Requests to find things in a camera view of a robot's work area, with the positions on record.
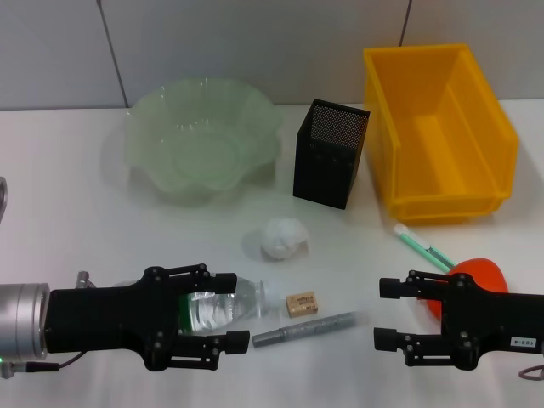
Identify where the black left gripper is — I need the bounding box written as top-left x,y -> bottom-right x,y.
44,263 -> 251,371

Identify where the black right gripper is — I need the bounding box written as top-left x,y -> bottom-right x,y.
373,269 -> 544,371

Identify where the clear green-label water bottle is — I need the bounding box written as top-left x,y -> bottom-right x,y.
110,275 -> 281,337

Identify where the green toothbrush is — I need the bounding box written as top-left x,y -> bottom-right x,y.
393,224 -> 456,273

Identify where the orange fruit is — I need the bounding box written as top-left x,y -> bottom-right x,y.
418,257 -> 510,325

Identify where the white paper ball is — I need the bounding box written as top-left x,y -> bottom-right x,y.
259,216 -> 309,260

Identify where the grey marker pen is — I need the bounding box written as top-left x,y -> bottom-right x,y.
252,311 -> 360,349

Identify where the small tan eraser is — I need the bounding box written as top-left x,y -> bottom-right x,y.
285,291 -> 320,319

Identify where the black mesh pen holder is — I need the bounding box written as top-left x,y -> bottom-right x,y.
292,98 -> 371,211

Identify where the green wavy glass fruit plate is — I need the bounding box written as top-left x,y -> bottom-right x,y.
122,76 -> 285,207

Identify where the yellow plastic bin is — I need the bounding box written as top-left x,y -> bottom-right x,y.
363,42 -> 520,226

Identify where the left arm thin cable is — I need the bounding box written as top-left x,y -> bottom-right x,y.
0,350 -> 86,379

